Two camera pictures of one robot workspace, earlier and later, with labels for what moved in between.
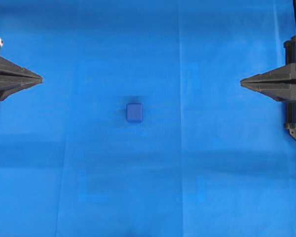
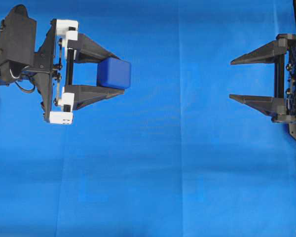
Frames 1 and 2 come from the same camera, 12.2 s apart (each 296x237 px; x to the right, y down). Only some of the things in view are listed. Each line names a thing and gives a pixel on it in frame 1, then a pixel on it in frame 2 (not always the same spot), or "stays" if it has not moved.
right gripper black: (286, 84) → (273, 106)
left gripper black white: (21, 78) → (54, 63)
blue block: (134, 112) → (114, 73)
